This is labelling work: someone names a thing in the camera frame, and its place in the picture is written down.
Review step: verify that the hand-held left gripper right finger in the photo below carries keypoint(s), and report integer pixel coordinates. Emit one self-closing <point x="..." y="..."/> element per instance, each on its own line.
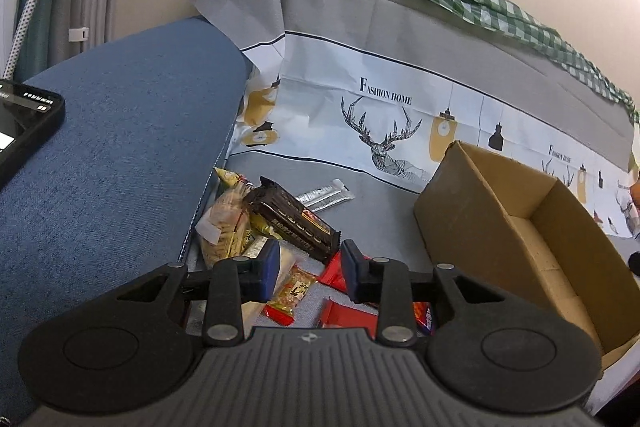
<point x="350" y="269"/>

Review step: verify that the dark brown snack bar packet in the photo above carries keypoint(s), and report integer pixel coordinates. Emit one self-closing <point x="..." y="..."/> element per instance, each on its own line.
<point x="295" y="219"/>

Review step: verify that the flat yellow snack packet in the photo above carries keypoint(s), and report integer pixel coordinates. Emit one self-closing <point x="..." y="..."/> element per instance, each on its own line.
<point x="262" y="227"/>

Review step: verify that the black smartphone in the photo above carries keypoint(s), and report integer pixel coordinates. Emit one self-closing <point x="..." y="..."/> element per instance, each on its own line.
<point x="25" y="122"/>

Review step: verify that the clear bag of peanuts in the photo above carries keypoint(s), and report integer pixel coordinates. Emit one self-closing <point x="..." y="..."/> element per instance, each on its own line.
<point x="225" y="222"/>

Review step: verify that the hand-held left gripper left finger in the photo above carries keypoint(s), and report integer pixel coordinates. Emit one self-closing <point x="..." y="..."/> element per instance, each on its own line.
<point x="272" y="267"/>

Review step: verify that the deer printed grey cloth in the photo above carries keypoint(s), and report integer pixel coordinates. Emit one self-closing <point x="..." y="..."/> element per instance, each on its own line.
<point x="375" y="72"/>

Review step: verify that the small white clip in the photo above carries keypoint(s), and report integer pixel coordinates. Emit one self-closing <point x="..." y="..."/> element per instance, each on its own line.
<point x="77" y="34"/>

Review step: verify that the small red and yellow packet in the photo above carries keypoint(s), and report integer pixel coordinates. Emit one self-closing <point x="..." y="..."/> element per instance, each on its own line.
<point x="292" y="294"/>

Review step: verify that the brown cardboard box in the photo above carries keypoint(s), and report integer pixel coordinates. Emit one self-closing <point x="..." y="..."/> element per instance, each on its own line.
<point x="480" y="227"/>

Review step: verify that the silver sachet strip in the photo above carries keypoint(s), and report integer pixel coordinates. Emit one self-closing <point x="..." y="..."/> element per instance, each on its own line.
<point x="325" y="196"/>

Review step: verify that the blue fabric cushion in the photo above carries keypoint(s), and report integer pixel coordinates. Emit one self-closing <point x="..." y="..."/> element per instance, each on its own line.
<point x="125" y="157"/>

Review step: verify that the red and blue snack packet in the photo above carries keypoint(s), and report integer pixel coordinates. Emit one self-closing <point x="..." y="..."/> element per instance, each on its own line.
<point x="421" y="316"/>

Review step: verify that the small yellow snack packet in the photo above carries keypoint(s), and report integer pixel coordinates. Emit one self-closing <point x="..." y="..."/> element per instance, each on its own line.
<point x="230" y="178"/>

